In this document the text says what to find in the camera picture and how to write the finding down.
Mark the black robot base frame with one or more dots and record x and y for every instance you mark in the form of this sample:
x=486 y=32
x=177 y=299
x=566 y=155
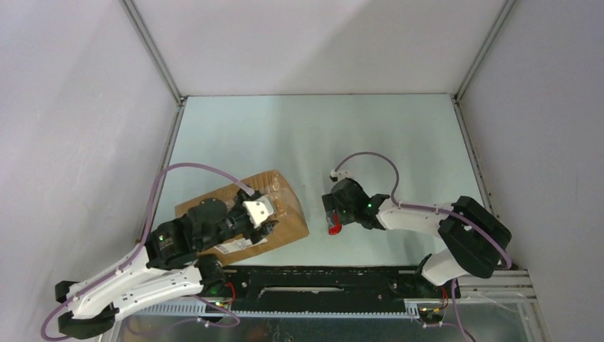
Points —
x=326 y=292

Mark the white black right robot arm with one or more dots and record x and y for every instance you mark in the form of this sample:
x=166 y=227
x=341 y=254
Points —
x=475 y=240

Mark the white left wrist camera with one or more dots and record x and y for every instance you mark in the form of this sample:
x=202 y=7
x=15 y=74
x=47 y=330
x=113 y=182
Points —
x=259 y=210

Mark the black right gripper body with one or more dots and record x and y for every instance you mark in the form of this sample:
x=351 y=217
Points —
x=347 y=215

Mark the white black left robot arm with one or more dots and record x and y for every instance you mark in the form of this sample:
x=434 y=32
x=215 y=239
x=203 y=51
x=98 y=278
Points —
x=166 y=266

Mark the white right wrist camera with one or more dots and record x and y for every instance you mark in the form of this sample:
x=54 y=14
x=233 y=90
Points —
x=338 y=175

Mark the brown cardboard express box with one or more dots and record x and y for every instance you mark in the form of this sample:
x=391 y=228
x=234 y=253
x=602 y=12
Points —
x=286 y=226

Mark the aluminium right corner post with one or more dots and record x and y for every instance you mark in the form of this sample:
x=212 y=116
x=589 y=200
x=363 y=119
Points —
x=489 y=40

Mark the aluminium corner post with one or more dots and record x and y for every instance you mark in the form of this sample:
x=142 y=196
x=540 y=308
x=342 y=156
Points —
x=145 y=35
x=489 y=40

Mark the red black utility knife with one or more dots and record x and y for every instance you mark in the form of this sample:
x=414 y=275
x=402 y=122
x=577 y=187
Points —
x=333 y=222

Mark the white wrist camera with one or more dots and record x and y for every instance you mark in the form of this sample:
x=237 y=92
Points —
x=259 y=210
x=338 y=175

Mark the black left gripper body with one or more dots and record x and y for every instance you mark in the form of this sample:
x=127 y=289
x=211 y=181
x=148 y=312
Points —
x=238 y=224

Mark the aluminium left corner post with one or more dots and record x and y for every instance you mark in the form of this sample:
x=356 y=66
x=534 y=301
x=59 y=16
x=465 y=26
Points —
x=145 y=35

